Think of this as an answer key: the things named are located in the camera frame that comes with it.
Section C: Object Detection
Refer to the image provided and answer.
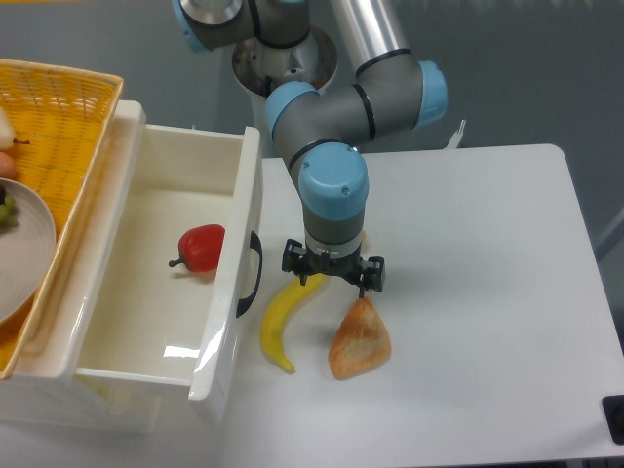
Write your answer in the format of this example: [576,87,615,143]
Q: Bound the white drawer cabinet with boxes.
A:
[1,101,228,432]

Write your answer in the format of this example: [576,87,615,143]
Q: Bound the white drawer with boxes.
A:
[77,125,262,404]

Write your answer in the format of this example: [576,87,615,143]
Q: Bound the white pear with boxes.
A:
[0,108,30,150]

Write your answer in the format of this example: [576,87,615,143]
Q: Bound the green grapes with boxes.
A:
[0,195,19,228]

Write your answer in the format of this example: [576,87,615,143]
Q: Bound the yellow banana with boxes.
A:
[259,275,326,374]

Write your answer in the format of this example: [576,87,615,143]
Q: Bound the grey plate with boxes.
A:
[1,178,57,322]

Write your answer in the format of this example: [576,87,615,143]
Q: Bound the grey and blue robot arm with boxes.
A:
[173,1,449,292]

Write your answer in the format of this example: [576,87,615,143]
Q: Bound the golden pastry bread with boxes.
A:
[328,297,392,380]

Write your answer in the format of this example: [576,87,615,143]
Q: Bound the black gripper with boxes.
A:
[282,239,386,298]

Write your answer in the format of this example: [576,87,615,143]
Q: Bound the yellow woven basket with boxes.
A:
[1,58,124,379]

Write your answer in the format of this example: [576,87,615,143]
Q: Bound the peach fruit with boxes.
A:
[0,151,17,179]

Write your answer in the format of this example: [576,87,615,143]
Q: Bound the black object at table corner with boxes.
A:
[602,395,624,446]

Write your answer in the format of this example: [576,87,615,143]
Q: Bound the red bell pepper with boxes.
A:
[168,224,225,273]

